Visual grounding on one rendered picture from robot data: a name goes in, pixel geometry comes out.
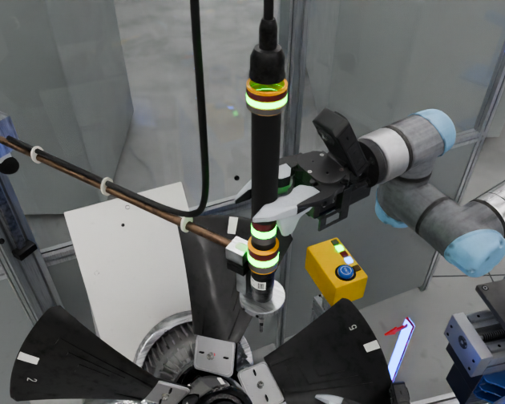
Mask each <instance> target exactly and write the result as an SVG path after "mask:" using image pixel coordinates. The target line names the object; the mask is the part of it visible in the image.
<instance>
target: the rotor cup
mask: <svg viewBox="0 0 505 404"><path fill-rule="evenodd" d="M217 378H222V380H223V381H224V383H225V384H220V382H219V381H218V379H217ZM174 382H177V383H180V384H183V385H186V386H191V387H192V388H191V389H190V392H189V393H188V394H187V395H186V396H185V397H184V398H183V399H182V400H181V401H180V402H179V403H178V404H186V403H187V402H188V404H253V402H252V400H251V398H250V397H249V396H248V394H247V393H246V392H245V391H244V389H243V388H242V387H241V384H240V382H239V380H238V377H237V376H235V377H233V376H231V377H225V376H221V375H218V374H213V373H209V372H206V371H203V370H198V369H196V368H195V366H194V362H191V363H190V364H188V365H187V366H185V367H184V368H183V369H182V370H181V371H180V373H179V374H178V376H177V377H176V380H175V381H174Z"/></svg>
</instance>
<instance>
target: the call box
mask: <svg viewBox="0 0 505 404"><path fill-rule="evenodd" d="M335 239H337V241H338V242H339V244H337V245H334V246H333V244H332V243H331V241H332V240H335ZM338 245H341V246H342V247H343V249H344V250H342V251H346V252H347V253H348V254H349V255H348V257H351V258H352V260H353V262H351V263H349V264H347V263H346V261H345V260H344V259H345V258H347V257H342V256H341V254H340V252H342V251H340V252H338V251H337V250H336V249H335V246H338ZM342 265H348V266H350V267H351V268H352V266H355V265H358V263H357V262H356V261H355V259H354V258H353V257H352V256H351V255H350V253H349V252H348V250H347V249H346V248H345V246H344V245H343V244H342V243H341V242H340V241H339V239H338V238H333V239H331V240H327V241H324V242H321V243H319V244H315V245H312V246H309V247H308V248H307V251H306V258H305V269H306V270H307V272H308V273H309V275H310V276H311V277H312V279H313V281H314V282H315V284H316V285H317V287H318V288H319V289H320V291H321V293H322V294H323V296H324V297H325V299H326V300H327V301H328V302H329V304H330V306H331V307H332V306H333V305H334V304H335V303H337V302H338V301H339V300H340V299H342V298H346V299H349V300H350V301H355V300H357V299H359V298H362V297H363V295H364V292H365V288H366V282H367V279H368V277H367V275H366V273H365V272H364V271H363V270H362V268H361V267H360V265H359V267H360V268H361V270H360V271H357V272H355V271H354V269H353V268H352V269H353V276H352V277H351V278H349V279H345V278H342V277H340V276H339V275H338V268H339V267H340V266H342Z"/></svg>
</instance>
